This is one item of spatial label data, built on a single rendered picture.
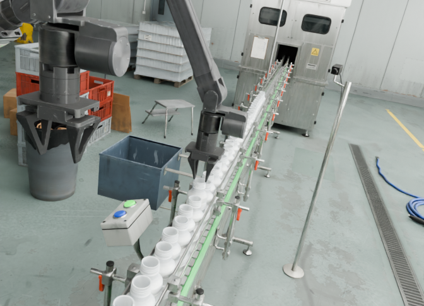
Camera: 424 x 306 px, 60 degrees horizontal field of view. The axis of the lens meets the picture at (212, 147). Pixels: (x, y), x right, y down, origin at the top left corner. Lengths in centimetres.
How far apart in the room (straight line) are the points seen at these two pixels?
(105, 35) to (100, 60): 3
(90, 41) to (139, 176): 124
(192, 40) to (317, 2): 488
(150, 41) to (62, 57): 733
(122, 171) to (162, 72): 620
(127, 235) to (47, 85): 52
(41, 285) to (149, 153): 103
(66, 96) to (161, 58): 728
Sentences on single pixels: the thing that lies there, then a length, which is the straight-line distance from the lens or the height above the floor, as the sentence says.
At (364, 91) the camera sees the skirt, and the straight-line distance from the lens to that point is 1151.
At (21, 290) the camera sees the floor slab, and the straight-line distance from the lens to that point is 249.
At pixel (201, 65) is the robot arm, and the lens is 94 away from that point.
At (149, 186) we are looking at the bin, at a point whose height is 85.
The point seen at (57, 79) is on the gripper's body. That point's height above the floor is 153.
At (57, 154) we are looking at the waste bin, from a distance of 306.
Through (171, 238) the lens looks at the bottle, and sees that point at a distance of 87.
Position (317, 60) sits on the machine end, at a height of 118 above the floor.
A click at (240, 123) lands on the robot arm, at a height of 139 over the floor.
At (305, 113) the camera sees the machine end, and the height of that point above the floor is 36.
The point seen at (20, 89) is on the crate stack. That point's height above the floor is 73.
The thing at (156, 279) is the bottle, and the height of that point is 113.
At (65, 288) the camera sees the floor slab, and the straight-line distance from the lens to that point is 246.
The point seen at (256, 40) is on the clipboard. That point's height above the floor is 131.
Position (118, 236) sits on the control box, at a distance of 101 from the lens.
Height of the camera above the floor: 166
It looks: 21 degrees down
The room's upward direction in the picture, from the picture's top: 10 degrees clockwise
